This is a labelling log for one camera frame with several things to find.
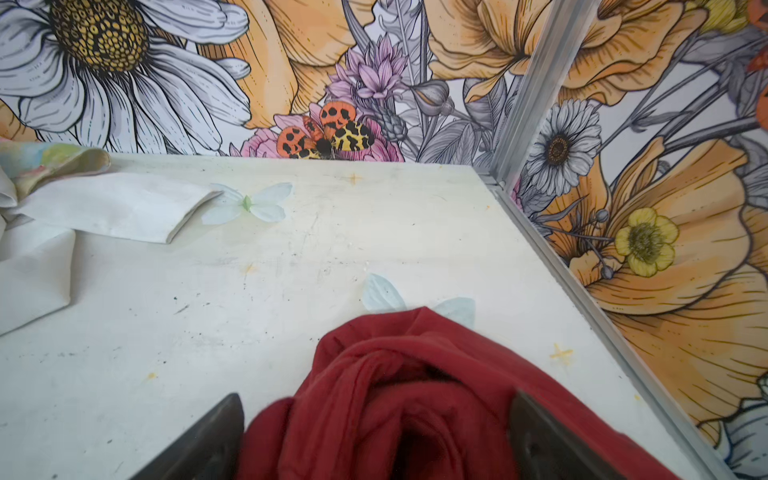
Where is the aluminium corner post right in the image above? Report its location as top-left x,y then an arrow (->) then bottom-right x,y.
492,1 -> 599,192

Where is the pastel watercolour cloth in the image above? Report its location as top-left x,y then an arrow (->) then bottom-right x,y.
1,139 -> 111,206

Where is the dark red cloth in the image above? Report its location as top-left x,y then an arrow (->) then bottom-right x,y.
236,307 -> 671,479

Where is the aluminium floor edge rail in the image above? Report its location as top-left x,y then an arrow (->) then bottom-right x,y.
479,172 -> 735,479

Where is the white button shirt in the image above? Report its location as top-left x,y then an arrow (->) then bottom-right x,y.
1,172 -> 221,333

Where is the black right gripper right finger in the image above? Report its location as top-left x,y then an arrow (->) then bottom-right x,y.
508,390 -> 625,479

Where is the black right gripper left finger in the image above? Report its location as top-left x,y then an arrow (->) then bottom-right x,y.
131,393 -> 244,480

